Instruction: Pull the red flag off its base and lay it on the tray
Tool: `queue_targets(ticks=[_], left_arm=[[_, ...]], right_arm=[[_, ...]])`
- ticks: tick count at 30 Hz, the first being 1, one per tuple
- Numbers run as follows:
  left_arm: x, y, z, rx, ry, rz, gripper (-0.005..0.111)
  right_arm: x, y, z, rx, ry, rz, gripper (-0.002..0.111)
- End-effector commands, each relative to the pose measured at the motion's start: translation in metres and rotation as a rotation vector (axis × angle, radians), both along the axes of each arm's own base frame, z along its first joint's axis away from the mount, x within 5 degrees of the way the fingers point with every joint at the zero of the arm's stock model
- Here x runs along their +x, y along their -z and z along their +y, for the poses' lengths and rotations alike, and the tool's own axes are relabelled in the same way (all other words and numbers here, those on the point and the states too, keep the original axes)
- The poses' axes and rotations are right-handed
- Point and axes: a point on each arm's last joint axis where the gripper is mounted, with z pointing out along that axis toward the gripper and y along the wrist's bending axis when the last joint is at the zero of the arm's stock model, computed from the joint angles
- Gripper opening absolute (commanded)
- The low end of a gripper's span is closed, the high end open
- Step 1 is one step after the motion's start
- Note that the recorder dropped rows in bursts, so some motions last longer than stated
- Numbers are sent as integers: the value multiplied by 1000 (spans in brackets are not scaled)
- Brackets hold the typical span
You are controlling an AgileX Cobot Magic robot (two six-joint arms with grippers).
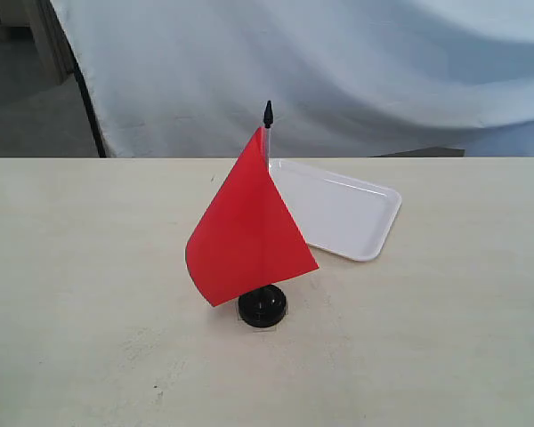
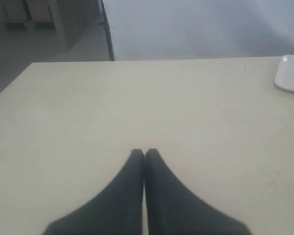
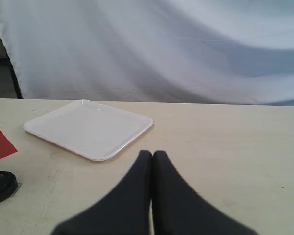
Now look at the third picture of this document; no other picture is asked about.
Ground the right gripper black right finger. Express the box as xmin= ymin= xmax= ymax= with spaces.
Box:
xmin=151 ymin=150 xmax=256 ymax=235

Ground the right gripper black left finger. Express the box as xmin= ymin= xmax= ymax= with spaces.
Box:
xmin=52 ymin=150 xmax=152 ymax=235

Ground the black round flag base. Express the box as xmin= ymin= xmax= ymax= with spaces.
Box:
xmin=0 ymin=171 xmax=18 ymax=202

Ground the white rectangular plastic tray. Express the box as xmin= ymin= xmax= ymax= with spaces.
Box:
xmin=24 ymin=100 xmax=153 ymax=161

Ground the white backdrop curtain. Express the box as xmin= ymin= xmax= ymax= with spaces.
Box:
xmin=0 ymin=0 xmax=294 ymax=105

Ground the black curtain stand pole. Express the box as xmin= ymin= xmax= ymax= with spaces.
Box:
xmin=0 ymin=38 xmax=23 ymax=99

